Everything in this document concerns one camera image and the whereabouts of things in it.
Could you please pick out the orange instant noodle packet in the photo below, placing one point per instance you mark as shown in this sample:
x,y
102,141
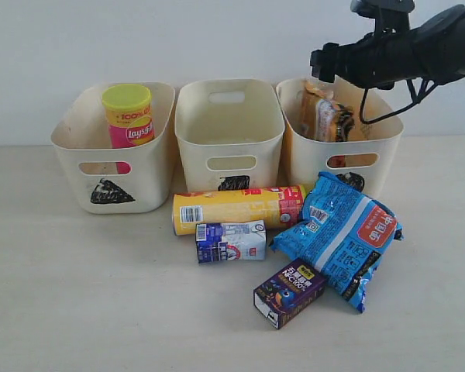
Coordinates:
x,y
322,118

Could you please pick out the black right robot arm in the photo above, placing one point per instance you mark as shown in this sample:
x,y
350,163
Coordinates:
x,y
395,51

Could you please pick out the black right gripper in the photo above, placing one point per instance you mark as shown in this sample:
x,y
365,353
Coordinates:
x,y
351,62

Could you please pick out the purple juice carton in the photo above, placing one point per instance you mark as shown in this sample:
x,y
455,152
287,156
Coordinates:
x,y
284,295

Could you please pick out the cream bin square mark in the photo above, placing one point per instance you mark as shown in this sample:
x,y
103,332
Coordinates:
x,y
229,134

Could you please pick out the cream bin circle mark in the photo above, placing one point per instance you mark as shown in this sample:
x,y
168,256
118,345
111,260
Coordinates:
x,y
369,152

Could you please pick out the long yellow chips can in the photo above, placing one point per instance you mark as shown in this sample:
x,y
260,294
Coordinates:
x,y
277,207

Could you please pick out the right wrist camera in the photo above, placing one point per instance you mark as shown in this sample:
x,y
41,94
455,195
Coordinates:
x,y
388,14

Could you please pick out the cream bin triangle mark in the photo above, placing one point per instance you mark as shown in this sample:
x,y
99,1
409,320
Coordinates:
x,y
106,180

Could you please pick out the blue instant noodle packet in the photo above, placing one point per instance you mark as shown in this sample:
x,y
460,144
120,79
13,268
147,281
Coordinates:
x,y
343,234

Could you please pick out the blue white milk carton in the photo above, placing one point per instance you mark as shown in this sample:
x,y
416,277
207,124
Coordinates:
x,y
229,241

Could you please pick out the pink yellow Lays can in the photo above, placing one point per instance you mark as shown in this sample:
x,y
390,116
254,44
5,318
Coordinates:
x,y
128,114

